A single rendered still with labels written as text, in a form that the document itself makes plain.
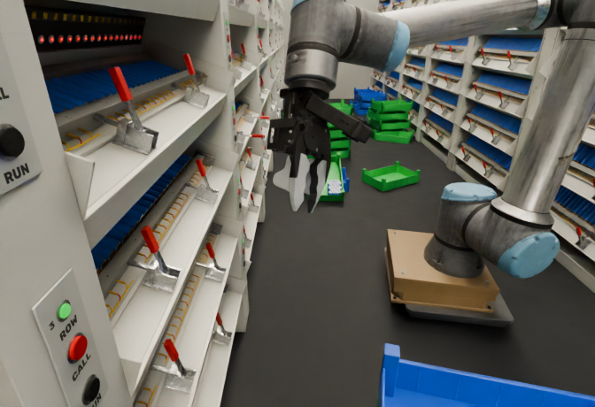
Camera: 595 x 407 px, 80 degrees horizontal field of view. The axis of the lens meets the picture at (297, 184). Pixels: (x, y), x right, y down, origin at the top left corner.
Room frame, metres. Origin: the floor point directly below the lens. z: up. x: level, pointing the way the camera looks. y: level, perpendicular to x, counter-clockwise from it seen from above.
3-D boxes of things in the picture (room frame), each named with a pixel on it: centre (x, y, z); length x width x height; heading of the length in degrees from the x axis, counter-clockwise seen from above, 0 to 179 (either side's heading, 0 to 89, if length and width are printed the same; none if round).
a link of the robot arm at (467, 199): (1.00, -0.54, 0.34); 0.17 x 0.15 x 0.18; 17
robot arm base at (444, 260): (1.00, -0.53, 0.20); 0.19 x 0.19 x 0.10
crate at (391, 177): (2.07, -0.59, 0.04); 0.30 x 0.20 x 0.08; 119
